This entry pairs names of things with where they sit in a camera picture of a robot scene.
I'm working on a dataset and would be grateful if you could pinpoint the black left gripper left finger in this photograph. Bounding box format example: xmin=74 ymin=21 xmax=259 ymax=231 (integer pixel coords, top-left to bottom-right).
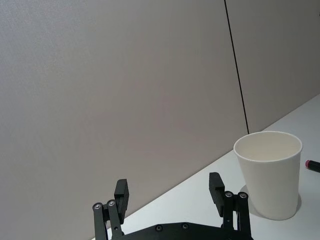
xmin=92 ymin=178 xmax=130 ymax=240

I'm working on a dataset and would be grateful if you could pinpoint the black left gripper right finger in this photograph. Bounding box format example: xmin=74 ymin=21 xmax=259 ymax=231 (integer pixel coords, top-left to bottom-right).
xmin=208 ymin=172 xmax=252 ymax=238

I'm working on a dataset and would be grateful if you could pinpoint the white paper cup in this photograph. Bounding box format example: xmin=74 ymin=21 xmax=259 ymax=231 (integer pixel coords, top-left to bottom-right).
xmin=233 ymin=131 xmax=303 ymax=221

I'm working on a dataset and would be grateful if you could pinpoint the black marker with red end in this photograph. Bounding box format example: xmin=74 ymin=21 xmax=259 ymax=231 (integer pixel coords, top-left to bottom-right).
xmin=304 ymin=159 xmax=320 ymax=173

